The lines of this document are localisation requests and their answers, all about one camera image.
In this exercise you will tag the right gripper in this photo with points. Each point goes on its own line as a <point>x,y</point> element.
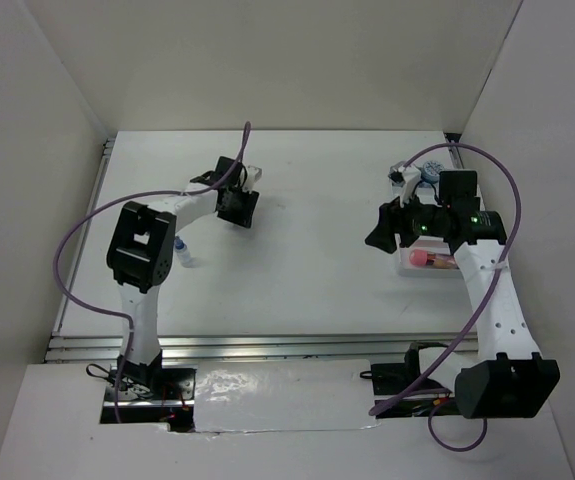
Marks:
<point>392,219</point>

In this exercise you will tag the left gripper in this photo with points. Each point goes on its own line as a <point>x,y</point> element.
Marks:
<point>245,216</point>

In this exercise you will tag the pink capped tube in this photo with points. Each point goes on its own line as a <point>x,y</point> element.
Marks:
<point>425,259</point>

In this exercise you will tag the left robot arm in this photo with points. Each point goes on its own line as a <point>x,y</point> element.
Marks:
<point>142,249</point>

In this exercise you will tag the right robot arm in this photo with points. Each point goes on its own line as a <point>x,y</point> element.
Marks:
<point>510,378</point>

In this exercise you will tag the white compartment tray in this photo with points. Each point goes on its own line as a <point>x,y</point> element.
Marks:
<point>427,194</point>

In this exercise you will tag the small blue-capped bottle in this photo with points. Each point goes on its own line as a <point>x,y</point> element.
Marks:
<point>182,252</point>

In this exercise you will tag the white foil sheet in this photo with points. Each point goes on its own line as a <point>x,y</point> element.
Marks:
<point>281,396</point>

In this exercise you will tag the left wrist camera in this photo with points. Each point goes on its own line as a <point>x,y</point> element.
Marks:
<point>249,177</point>

